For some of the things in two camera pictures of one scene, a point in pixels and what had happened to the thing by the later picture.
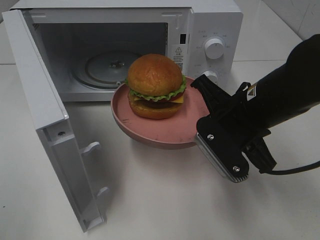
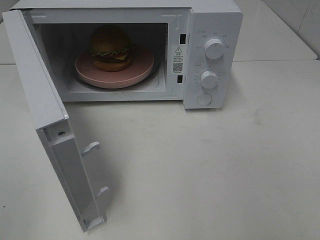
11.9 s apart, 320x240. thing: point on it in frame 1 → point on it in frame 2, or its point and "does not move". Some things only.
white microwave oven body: x=90 y=45 does not move
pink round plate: x=178 y=131 → x=87 y=73
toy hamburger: x=156 y=86 → x=110 y=48
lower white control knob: x=213 y=76 does not move
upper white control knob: x=214 y=48 does not move
